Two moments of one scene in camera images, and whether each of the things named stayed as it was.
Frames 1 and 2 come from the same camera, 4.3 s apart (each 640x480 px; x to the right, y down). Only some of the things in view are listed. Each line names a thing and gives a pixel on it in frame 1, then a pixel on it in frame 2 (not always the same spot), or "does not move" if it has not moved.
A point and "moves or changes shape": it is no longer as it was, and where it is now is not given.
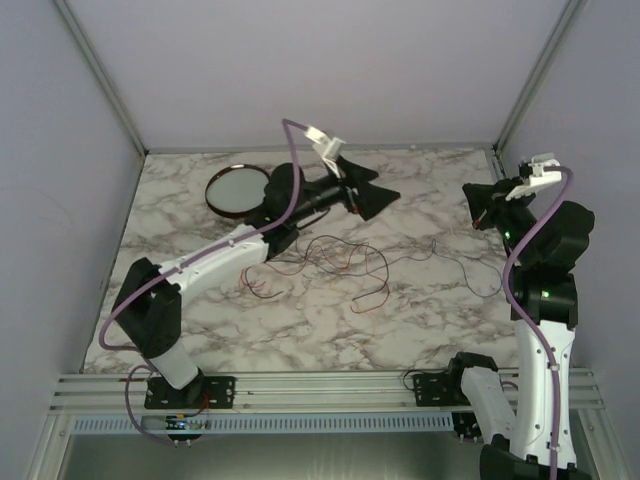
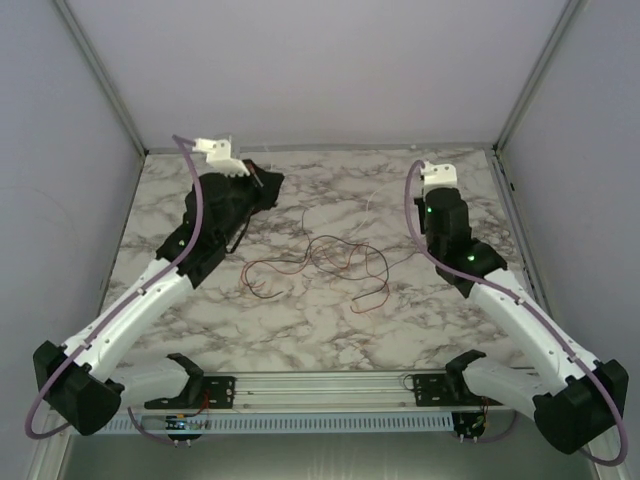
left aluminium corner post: (101, 76) does not move
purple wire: (432, 251) moves or changes shape
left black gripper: (371, 199) -> (266, 184)
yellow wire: (362, 307) -> (343, 291)
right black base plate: (437, 390) does not move
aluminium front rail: (307, 393) does not move
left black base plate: (206, 392) does not move
